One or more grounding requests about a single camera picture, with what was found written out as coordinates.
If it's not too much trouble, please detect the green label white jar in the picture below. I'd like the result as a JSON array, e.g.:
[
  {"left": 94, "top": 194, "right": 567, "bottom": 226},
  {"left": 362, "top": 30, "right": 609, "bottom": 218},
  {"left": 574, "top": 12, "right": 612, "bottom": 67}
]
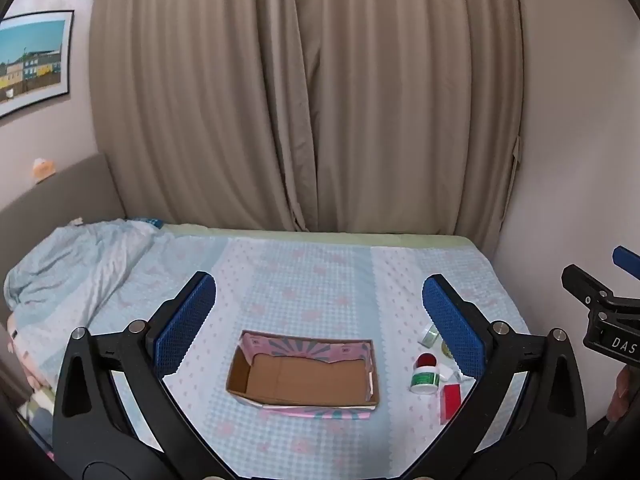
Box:
[{"left": 409, "top": 366, "right": 440, "bottom": 394}]

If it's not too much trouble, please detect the pale green cream jar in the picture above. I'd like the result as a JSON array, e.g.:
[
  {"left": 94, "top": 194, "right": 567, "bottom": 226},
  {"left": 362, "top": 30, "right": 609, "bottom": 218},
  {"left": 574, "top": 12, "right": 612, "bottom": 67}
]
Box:
[{"left": 420, "top": 324, "right": 439, "bottom": 349}]

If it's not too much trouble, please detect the white earbuds case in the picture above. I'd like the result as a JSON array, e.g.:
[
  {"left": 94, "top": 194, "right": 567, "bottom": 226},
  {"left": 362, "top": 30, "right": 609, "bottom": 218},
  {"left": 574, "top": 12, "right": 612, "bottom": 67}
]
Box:
[{"left": 438, "top": 363, "right": 465, "bottom": 384}]

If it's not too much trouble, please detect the yellow tape roll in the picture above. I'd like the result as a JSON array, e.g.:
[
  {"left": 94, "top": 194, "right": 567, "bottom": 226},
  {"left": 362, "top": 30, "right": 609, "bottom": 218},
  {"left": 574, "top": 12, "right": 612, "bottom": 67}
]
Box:
[{"left": 440, "top": 341, "right": 454, "bottom": 359}]

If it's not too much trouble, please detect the red cap silver jar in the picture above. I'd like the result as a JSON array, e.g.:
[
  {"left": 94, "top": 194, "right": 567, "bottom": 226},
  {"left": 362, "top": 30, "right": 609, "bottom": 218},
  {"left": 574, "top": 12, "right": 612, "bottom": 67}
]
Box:
[{"left": 414, "top": 352, "right": 437, "bottom": 368}]

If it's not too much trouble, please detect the person's right hand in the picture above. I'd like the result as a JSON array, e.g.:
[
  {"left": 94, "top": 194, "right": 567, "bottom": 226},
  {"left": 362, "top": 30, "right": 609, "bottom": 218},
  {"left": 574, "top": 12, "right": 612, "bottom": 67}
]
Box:
[{"left": 606, "top": 366, "right": 631, "bottom": 422}]

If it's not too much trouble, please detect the red small box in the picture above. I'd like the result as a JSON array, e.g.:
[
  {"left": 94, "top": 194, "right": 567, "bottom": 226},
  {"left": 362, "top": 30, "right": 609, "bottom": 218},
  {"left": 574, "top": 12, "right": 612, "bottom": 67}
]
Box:
[{"left": 439, "top": 384, "right": 462, "bottom": 425}]

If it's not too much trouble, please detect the crumpled light blue blanket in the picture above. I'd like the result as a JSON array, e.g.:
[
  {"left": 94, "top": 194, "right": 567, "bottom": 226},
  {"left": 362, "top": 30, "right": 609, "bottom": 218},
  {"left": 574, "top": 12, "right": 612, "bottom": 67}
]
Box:
[{"left": 3, "top": 220, "right": 160, "bottom": 334}]

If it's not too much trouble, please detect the blue checkered bed sheet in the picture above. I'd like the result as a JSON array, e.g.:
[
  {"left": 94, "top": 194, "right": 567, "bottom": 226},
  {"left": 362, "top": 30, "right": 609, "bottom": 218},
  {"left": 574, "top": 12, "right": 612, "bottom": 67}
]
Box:
[{"left": 8, "top": 224, "right": 532, "bottom": 478}]

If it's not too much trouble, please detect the open cardboard box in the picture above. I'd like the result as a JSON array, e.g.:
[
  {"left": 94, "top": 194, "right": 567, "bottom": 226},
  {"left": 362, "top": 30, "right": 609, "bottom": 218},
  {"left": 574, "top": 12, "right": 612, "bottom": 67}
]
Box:
[{"left": 226, "top": 330, "right": 380, "bottom": 420}]

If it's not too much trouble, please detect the grey headboard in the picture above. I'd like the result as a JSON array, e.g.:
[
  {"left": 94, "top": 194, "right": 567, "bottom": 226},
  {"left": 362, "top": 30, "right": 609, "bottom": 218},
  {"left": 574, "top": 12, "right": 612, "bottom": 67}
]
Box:
[{"left": 0, "top": 153, "right": 126, "bottom": 331}]

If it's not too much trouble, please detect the orange plush toy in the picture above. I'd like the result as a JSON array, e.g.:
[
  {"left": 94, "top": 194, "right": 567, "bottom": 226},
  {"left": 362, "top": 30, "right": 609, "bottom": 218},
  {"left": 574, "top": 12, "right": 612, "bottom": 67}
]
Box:
[{"left": 32, "top": 158, "right": 56, "bottom": 182}]

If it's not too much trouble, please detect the beige curtain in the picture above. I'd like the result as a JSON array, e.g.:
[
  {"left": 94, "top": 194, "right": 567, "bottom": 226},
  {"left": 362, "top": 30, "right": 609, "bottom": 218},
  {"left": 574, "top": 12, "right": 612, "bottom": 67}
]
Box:
[{"left": 89, "top": 0, "right": 524, "bottom": 255}]

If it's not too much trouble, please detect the framed landscape picture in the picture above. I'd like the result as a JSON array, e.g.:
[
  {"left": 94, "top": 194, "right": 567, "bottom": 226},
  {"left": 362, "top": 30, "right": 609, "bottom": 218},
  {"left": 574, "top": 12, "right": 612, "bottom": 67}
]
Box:
[{"left": 0, "top": 10, "right": 75, "bottom": 118}]

